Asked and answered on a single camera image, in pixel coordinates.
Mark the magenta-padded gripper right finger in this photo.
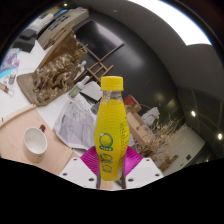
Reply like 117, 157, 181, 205
119, 146, 164, 190

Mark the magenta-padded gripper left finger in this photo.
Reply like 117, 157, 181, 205
58, 146, 103, 190

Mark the yellow drink bottle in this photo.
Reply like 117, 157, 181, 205
93, 75, 129, 183

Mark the dark pot with dried plant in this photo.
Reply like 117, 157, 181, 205
139, 114, 188, 164

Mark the tan wooden drawing board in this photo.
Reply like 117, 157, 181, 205
100, 180, 122, 190
0, 104, 81, 168

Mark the printed newspaper sheet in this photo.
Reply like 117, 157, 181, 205
53, 98, 99, 151

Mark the beige dotted cup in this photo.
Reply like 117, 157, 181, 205
22, 124, 49, 164

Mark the tall white plaster cast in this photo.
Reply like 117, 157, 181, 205
141, 107, 160, 126

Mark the red box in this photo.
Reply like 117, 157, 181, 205
123, 94, 142, 114

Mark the white spray bottle green label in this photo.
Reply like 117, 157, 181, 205
67, 75, 91, 100

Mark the brown relief sculpture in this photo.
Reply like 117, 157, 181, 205
16, 31, 89, 108

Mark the small white plaster statue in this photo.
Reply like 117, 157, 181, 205
75, 59, 88, 75

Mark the paintbrush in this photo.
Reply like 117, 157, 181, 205
0, 81, 15, 98

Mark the small paint jar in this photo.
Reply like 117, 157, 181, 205
8, 69, 18, 85

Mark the colourful painted picture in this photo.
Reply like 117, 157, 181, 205
0, 48, 22, 81

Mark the light wooden easel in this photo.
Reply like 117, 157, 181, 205
43, 25, 75, 51

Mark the black flat box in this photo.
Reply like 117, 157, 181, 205
20, 29, 38, 41
13, 37, 37, 54

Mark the white cabinet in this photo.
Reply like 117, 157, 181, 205
37, 7, 90, 50

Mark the long ceiling strip light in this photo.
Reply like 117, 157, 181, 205
128, 0, 213, 47

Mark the dark wall screen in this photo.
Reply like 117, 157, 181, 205
73, 19, 125, 63

